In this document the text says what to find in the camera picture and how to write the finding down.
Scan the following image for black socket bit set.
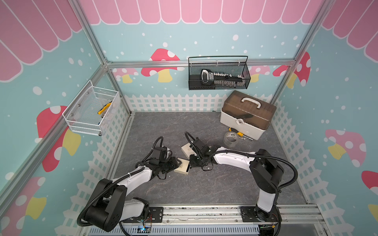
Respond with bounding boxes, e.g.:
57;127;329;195
200;69;246;88

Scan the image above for clear tape roll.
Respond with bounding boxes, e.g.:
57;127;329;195
223;131;239;148

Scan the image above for small green circuit board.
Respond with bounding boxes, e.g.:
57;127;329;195
137;225;152;234

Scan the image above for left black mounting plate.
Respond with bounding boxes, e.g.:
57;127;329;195
123;207;164;223

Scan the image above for black mounting plate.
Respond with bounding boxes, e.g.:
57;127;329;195
123;207;164;223
240;206;282;223

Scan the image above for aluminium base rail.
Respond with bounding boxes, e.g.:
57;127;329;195
88;204;328;236

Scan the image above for yellow black utility knife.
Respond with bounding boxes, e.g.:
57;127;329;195
97;102;112;115

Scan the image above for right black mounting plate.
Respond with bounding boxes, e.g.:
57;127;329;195
240;206;282;223

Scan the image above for white wire wall basket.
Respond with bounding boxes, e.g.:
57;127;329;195
62;81;120;136

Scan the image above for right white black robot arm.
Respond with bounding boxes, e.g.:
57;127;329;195
185;131;298;224

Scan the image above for brown lid white toolbox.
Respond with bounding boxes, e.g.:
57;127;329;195
220;90;277;140

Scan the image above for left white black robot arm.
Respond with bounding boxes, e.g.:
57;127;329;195
76;136;181;235

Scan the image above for black wire wall basket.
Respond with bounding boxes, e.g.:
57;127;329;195
188;56;251;90

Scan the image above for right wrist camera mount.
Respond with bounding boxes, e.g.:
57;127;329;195
192;138;210;156

